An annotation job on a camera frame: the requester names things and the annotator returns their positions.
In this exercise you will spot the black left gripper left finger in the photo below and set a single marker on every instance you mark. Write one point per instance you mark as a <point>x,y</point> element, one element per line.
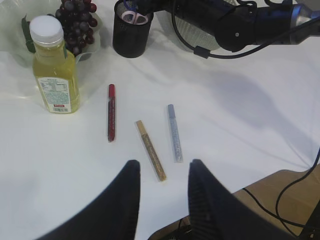
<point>113,215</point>

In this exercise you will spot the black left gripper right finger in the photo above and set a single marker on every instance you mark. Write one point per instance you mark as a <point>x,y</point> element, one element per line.
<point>215,214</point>

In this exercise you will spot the silver blue glitter glue pen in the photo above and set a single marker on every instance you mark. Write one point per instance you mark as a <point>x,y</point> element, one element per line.
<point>174,133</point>

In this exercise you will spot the gold glitter glue pen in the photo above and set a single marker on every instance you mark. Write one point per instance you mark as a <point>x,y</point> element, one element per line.
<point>161,175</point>

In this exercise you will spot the red glitter glue pen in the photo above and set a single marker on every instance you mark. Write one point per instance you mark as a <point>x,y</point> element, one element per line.
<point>111,122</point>

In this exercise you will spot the yellow tea bottle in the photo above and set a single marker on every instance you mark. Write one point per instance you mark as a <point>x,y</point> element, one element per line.
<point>54,67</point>

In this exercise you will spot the pink purple scissors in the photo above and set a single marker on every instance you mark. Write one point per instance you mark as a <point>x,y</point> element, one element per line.
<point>134,18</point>

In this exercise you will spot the purple artificial grape bunch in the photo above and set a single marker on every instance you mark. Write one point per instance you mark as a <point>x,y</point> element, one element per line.
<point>79,23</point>

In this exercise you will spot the blue scissors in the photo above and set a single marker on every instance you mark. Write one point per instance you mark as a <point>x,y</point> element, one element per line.
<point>131,5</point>

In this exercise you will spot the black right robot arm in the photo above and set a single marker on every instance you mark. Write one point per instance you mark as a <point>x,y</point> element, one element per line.
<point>236,26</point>

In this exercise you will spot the black mesh pen holder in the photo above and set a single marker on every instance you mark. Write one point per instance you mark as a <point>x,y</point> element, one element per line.
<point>129,40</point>

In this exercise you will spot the green plastic woven basket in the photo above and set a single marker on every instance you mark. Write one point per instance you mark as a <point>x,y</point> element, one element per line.
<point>195,36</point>

